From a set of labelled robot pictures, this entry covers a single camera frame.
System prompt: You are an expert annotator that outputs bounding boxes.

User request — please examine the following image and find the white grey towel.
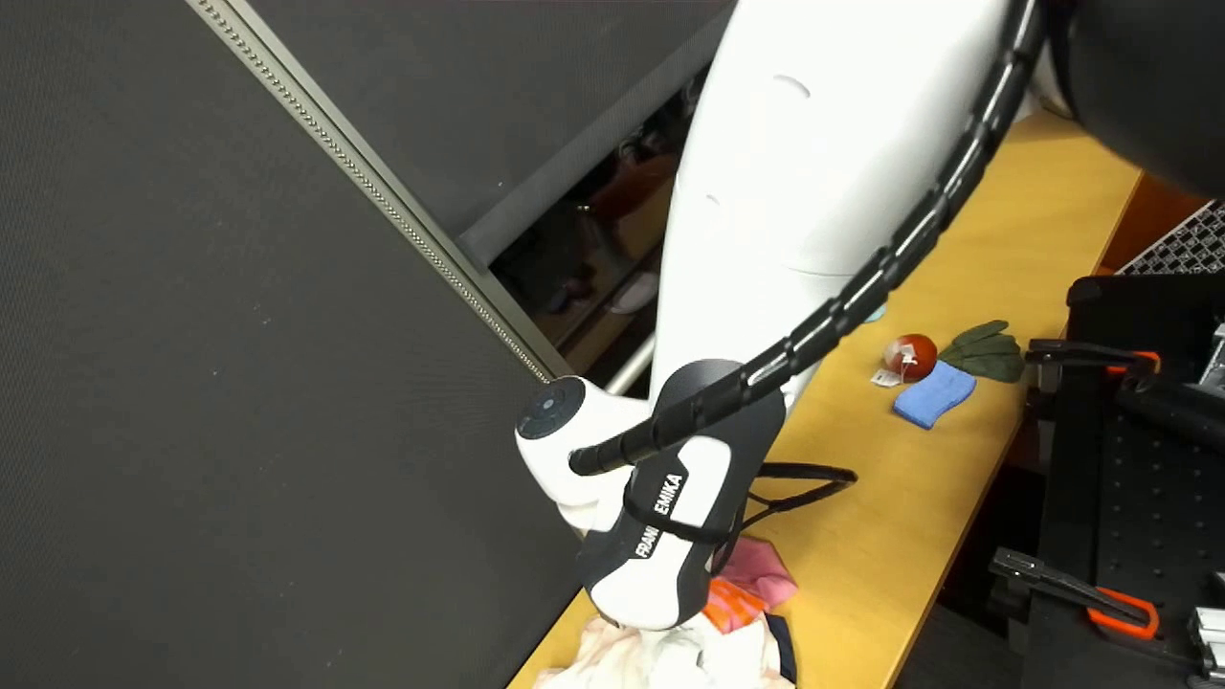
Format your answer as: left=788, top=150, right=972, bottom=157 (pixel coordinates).
left=567, top=618, right=723, bottom=689

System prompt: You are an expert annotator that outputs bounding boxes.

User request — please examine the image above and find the long metal window handrail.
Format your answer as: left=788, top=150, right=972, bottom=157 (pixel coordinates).
left=599, top=342, right=663, bottom=397

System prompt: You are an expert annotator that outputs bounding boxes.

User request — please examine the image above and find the grey roller blind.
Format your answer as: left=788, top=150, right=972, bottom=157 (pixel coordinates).
left=244, top=0, right=741, bottom=268

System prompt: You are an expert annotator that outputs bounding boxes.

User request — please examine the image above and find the red ball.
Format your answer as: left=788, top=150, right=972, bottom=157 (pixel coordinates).
left=887, top=328, right=940, bottom=384

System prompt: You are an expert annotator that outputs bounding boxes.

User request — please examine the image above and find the blue sponge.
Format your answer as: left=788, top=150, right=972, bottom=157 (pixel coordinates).
left=887, top=360, right=978, bottom=433

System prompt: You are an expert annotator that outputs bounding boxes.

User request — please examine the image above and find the white crumpled cloth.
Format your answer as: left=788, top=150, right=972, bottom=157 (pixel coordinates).
left=530, top=618, right=788, bottom=689

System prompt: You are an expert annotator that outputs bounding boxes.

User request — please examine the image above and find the dark navy cloth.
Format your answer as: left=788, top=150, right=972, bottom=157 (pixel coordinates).
left=762, top=612, right=803, bottom=689

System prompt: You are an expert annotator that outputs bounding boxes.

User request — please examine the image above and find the dark green leaf cloth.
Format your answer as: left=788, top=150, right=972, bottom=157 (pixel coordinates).
left=936, top=318, right=1030, bottom=388

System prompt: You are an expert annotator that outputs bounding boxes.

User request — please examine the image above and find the black robot stand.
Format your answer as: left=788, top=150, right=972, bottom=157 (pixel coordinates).
left=1009, top=268, right=1225, bottom=689

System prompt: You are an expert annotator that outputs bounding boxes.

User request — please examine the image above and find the perforated metal plate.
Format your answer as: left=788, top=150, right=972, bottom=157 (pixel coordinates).
left=1115, top=196, right=1225, bottom=280

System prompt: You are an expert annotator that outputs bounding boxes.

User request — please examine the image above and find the perforated aluminium window frame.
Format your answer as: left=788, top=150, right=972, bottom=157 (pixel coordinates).
left=178, top=0, right=576, bottom=388

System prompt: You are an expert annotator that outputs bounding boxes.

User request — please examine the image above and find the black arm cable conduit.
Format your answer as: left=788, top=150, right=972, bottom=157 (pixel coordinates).
left=567, top=0, right=1052, bottom=479

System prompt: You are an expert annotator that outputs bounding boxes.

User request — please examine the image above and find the black clamp orange handle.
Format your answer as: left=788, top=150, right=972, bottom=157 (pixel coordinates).
left=1023, top=333, right=1166, bottom=391
left=982, top=543, right=1166, bottom=646

